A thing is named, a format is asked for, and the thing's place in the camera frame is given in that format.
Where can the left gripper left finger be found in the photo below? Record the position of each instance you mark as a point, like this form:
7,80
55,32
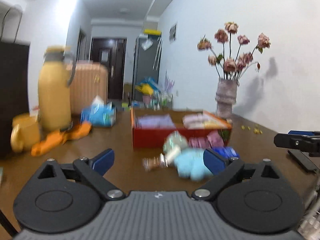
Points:
92,171

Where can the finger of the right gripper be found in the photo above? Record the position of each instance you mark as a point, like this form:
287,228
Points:
300,145

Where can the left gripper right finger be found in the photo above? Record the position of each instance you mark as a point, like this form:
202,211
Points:
224,171

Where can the pink satin bow scrunchie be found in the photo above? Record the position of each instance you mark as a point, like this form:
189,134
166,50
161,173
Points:
212,140

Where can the light blue plush toy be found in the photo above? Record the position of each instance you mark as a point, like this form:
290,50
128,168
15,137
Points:
190,165

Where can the iridescent white pouch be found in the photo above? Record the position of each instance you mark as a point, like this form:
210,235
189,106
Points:
173,146

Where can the yellow crumbs on table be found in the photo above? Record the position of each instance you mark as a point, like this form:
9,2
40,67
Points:
256,129

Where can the small wrapped snack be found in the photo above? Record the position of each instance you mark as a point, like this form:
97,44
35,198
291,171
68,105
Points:
150,164

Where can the blue wet wipes pack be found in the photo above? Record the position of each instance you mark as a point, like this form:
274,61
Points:
99,114

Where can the red orange cardboard box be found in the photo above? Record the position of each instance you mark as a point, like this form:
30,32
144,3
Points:
155,137

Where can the pink textured vase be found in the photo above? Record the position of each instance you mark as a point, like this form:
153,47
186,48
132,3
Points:
225,97

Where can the yellow ceramic mug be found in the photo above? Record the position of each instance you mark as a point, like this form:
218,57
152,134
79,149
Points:
25,132

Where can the orange suitcase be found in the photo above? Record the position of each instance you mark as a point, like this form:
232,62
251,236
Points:
90,81

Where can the clutter pile by fridge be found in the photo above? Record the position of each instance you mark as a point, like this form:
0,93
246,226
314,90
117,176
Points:
148,94

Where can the dried pink flowers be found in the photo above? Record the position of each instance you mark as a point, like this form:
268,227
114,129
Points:
237,52

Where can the yellow thermos jug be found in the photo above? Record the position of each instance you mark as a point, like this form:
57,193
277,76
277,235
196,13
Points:
55,79

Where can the dark brown door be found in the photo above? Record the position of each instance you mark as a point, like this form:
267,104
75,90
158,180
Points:
111,52

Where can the grey refrigerator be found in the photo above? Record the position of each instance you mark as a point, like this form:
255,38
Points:
146,62

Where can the black monitor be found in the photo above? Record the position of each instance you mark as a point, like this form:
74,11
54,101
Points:
14,89

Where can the yellow box on fridge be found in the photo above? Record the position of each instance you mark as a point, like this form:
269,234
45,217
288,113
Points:
152,32

